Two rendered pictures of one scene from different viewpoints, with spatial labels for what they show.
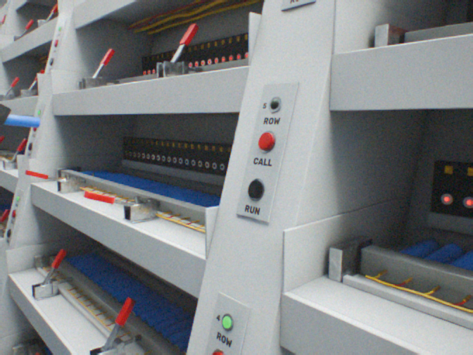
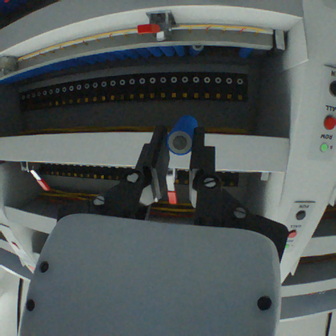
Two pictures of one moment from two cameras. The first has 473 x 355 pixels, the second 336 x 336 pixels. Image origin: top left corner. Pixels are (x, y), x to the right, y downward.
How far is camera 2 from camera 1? 0.78 m
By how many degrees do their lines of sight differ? 62
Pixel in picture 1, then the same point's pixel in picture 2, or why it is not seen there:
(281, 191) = not seen: outside the picture
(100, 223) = (21, 33)
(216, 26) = not seen: hidden behind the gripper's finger
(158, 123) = (204, 115)
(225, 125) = (101, 116)
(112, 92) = (76, 156)
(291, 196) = not seen: outside the picture
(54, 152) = (292, 76)
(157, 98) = (17, 147)
